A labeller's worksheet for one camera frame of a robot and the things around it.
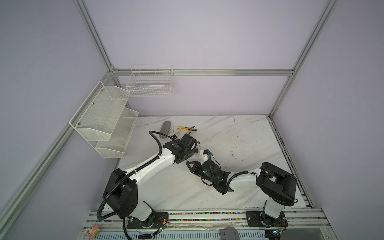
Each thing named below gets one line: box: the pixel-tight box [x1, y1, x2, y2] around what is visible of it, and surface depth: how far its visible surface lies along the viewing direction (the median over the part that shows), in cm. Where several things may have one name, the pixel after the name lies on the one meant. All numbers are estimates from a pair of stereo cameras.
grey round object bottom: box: [220, 226, 240, 240], surface depth 70 cm
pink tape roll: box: [89, 223, 99, 240], surface depth 70 cm
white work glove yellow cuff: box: [169, 126, 181, 138], surface depth 113 cm
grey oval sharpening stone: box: [159, 120, 172, 139], surface depth 113 cm
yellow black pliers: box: [177, 125, 197, 135], surface depth 113 cm
